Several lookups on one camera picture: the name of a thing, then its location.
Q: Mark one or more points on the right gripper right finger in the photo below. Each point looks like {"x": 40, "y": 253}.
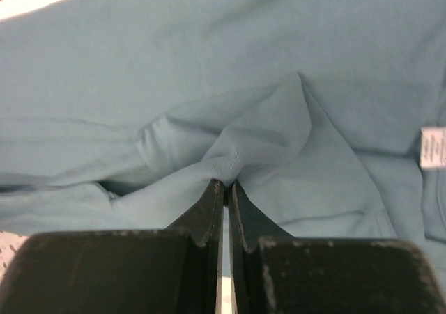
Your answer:
{"x": 275, "y": 272}

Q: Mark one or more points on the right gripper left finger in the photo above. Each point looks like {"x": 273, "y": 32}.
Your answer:
{"x": 177, "y": 269}

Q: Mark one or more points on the blue t shirt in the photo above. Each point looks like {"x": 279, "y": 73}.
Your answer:
{"x": 117, "y": 113}

